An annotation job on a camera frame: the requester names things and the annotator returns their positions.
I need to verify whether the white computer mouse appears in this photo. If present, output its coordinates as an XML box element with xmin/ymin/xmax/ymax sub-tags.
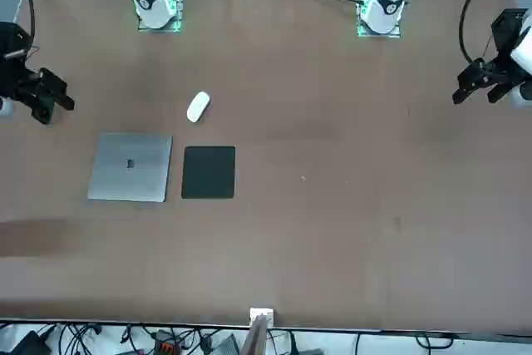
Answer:
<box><xmin>185</xmin><ymin>90</ymin><xmax>211</xmax><ymax>124</ymax></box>

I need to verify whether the grey power adapter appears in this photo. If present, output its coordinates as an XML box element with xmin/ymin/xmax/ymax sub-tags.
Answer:
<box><xmin>215</xmin><ymin>333</ymin><xmax>241</xmax><ymax>355</ymax></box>

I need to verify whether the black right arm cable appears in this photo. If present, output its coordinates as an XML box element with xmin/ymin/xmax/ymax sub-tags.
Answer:
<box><xmin>16</xmin><ymin>0</ymin><xmax>37</xmax><ymax>47</ymax></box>

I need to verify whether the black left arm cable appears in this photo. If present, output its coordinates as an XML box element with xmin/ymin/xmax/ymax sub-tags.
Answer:
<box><xmin>458</xmin><ymin>0</ymin><xmax>500</xmax><ymax>66</ymax></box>

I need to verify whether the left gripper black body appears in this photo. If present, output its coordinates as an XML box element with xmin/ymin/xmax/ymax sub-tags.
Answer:
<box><xmin>471</xmin><ymin>8</ymin><xmax>529</xmax><ymax>81</ymax></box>

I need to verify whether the orange and black hub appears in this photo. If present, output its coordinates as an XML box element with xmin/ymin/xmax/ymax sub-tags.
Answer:
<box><xmin>152</xmin><ymin>328</ymin><xmax>185</xmax><ymax>353</ymax></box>

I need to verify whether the white post bracket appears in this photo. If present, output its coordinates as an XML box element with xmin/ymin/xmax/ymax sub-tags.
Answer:
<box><xmin>249</xmin><ymin>307</ymin><xmax>277</xmax><ymax>328</ymax></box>

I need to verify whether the grey closed laptop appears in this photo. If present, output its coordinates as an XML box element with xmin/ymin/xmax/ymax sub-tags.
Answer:
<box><xmin>86</xmin><ymin>132</ymin><xmax>174</xmax><ymax>203</ymax></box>

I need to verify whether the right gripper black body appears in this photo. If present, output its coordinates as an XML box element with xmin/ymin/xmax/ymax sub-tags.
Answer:
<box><xmin>0</xmin><ymin>21</ymin><xmax>42</xmax><ymax>101</ymax></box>

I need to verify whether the aluminium frame post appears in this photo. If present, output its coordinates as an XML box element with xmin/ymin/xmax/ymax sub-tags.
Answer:
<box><xmin>242</xmin><ymin>313</ymin><xmax>269</xmax><ymax>355</ymax></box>

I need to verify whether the black mouse pad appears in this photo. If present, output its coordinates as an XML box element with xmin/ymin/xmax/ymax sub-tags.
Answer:
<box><xmin>180</xmin><ymin>145</ymin><xmax>237</xmax><ymax>200</ymax></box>

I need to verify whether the black power adapter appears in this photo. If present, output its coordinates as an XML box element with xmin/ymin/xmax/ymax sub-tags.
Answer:
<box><xmin>7</xmin><ymin>329</ymin><xmax>48</xmax><ymax>355</ymax></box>

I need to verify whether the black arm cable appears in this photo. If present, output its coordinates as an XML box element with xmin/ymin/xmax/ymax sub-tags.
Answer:
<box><xmin>458</xmin><ymin>0</ymin><xmax>500</xmax><ymax>66</ymax></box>
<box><xmin>16</xmin><ymin>0</ymin><xmax>37</xmax><ymax>47</ymax></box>

